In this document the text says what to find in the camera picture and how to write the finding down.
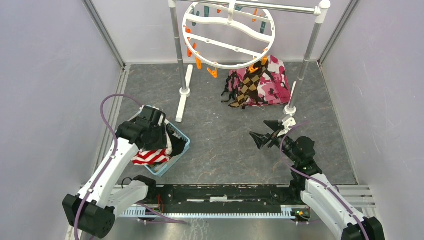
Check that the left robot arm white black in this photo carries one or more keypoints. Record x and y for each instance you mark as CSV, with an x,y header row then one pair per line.
x,y
94,209

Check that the light blue laundry basket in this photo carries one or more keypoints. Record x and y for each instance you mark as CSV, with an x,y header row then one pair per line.
x,y
177,145

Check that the metal clothes rack frame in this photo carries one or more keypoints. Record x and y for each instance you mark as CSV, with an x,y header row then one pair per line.
x,y
320,13

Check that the orange clip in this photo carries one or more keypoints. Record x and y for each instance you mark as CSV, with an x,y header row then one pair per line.
x,y
213,72
199,63

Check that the red white striped sock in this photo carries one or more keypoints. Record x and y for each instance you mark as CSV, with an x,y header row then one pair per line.
x,y
145,158

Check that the pink camouflage garment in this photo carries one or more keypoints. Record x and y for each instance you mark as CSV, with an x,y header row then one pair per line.
x,y
274,87

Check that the orange clip far left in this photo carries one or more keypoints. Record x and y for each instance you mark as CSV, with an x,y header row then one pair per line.
x,y
199,63

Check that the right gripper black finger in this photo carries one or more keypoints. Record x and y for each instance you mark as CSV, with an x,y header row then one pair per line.
x,y
262,140
274,125

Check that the orange clip front holding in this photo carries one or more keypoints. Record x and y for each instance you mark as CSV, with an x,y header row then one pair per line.
x,y
264,59

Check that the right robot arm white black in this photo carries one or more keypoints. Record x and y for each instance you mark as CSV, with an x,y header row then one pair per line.
x,y
311,186

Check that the orange clip right rim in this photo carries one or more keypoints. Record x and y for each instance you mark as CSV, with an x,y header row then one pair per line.
x,y
256,13

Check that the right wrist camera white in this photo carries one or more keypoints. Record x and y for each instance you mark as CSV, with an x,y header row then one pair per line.
x,y
287,123

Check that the white round clip hanger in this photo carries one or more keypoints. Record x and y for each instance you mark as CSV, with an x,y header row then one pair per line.
x,y
224,37

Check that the teal clip right rim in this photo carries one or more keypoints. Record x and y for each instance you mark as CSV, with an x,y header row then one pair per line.
x,y
263,27

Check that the brown argyle sock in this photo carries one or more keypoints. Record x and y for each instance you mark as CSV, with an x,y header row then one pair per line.
x,y
256,71
242,98

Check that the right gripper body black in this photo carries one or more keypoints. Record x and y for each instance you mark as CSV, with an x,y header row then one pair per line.
x,y
277,141

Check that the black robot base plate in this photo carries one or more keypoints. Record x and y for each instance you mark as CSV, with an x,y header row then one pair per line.
x,y
222,199

